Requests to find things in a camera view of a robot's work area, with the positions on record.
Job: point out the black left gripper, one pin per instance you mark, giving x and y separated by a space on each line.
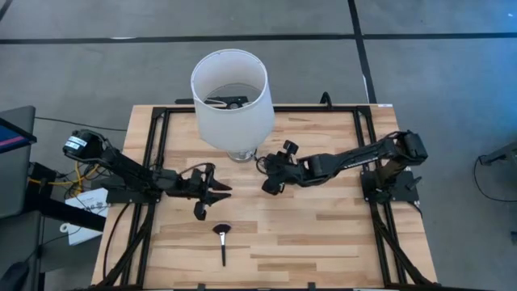
198 186

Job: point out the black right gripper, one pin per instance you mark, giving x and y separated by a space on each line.
292 169

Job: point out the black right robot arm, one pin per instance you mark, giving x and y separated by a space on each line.
355 155

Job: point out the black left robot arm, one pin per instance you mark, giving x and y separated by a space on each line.
129 169

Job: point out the silver lamp base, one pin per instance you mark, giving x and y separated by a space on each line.
242 157

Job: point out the fan makeup brush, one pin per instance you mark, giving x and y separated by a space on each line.
222 230

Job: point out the white lamp shade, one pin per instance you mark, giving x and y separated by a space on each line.
234 125

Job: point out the white table label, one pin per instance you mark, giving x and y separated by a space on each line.
385 105

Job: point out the white paper tags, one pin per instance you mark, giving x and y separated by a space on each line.
91 200

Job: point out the black cart beam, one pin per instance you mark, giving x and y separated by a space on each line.
60 210

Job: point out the grey cart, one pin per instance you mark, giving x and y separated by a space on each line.
16 182

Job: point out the laptop screen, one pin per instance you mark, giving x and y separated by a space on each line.
12 139

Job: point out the black stand leg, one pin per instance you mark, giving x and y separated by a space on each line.
501 155

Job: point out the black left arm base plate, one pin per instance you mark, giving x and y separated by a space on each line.
121 196

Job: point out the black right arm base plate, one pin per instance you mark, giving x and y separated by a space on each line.
404 190

